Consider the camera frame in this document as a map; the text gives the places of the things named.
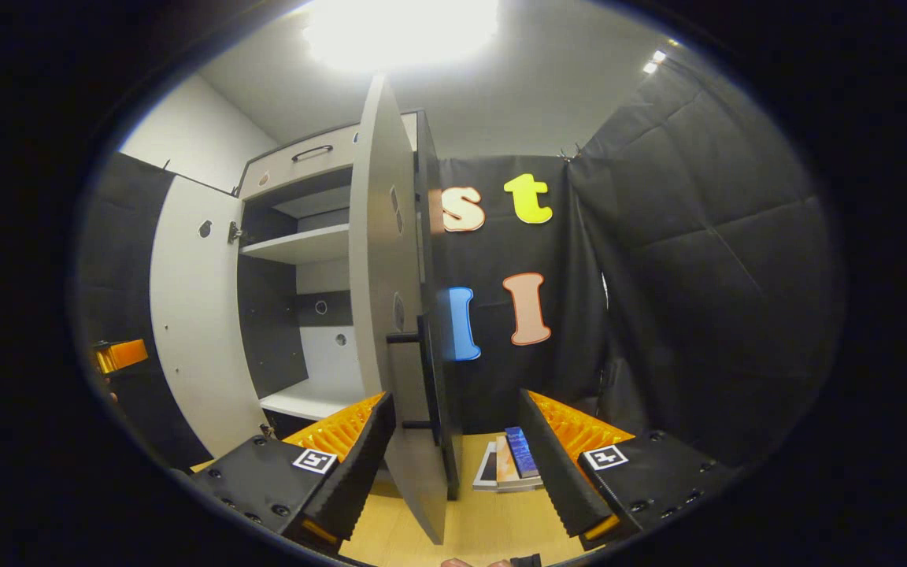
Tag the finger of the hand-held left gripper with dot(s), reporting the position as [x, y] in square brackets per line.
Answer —
[119, 356]

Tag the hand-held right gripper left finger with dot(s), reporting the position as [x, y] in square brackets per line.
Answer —
[359, 472]

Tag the small ceiling light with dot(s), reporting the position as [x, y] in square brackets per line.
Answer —
[654, 61]

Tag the long ceiling light panel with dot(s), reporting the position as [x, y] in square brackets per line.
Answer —
[402, 31]

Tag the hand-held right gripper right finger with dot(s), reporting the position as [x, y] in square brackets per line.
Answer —
[552, 472]

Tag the grey cabinet drawer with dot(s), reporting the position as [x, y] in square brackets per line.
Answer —
[280, 169]

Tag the white cabinet shelf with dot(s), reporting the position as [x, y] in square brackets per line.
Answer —
[300, 244]
[312, 402]

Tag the blue book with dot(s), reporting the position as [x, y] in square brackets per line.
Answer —
[522, 453]

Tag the black backdrop cloth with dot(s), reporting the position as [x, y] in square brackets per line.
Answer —
[697, 276]

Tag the grey double-door shoe cabinet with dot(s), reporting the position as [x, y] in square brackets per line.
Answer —
[272, 323]

